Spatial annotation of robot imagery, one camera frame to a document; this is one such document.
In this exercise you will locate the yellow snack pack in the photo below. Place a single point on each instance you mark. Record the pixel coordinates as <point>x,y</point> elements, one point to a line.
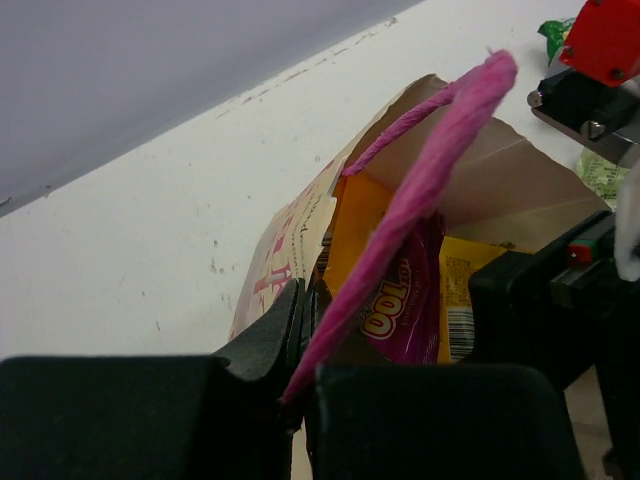
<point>458,260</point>

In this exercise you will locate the pink and tan paper bag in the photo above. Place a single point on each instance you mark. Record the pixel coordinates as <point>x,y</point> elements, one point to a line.
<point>290,247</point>

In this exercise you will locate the magenta snack pack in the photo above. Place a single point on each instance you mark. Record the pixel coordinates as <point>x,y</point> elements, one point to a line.
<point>401,317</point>

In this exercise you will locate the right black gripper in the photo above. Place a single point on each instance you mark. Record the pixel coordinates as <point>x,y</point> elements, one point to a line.
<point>562,311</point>

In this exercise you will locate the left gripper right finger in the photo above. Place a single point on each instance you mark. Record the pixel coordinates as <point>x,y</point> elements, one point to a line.
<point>470,420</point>

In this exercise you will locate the small green snack packet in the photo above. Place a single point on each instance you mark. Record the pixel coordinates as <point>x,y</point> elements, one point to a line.
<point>601,176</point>

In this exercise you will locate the orange snack bag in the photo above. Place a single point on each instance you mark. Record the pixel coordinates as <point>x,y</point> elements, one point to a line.
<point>362,206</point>

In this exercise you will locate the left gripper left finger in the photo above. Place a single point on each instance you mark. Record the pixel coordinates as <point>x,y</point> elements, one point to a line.
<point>213,416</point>

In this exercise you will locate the green snack bag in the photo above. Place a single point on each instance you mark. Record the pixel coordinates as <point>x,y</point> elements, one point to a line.
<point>555,32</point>

